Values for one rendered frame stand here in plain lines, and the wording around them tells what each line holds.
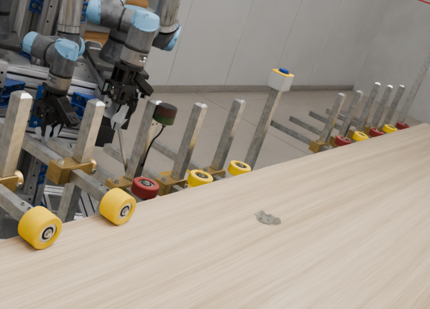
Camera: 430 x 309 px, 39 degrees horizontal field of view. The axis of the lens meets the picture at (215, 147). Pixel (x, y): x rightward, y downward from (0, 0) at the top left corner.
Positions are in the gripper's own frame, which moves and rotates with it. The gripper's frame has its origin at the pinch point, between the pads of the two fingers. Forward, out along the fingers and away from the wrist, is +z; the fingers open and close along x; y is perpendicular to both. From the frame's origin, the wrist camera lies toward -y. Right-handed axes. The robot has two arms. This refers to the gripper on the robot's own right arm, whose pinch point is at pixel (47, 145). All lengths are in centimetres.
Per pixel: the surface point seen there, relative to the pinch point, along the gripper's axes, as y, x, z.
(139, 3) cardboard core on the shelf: 172, -232, -11
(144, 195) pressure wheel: -45.0, 2.9, -5.9
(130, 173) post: -34.1, -2.3, -6.9
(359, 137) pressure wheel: -45, -171, -7
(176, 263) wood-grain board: -75, 25, -8
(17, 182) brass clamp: -36, 43, -13
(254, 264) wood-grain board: -85, 4, -8
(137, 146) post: -33.7, -2.3, -15.9
